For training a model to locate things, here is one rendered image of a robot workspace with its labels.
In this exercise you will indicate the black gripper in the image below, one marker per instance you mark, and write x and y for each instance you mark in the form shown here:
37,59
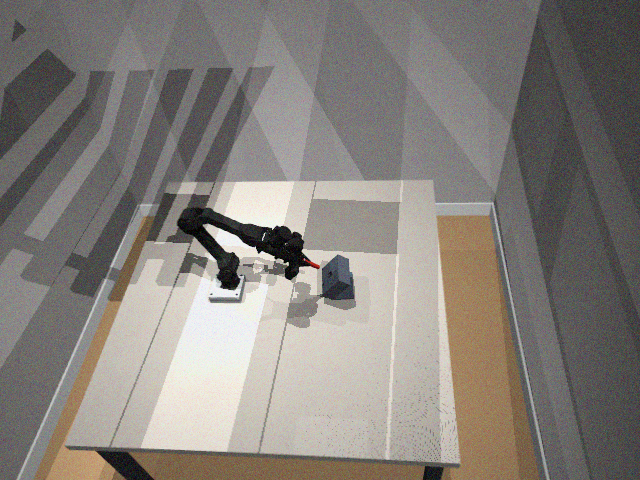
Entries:
295,261

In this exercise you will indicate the dark grey sloped panel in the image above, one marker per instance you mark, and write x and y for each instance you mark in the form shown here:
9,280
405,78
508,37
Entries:
337,280

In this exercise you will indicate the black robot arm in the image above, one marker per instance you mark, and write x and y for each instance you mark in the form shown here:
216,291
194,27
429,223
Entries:
191,223

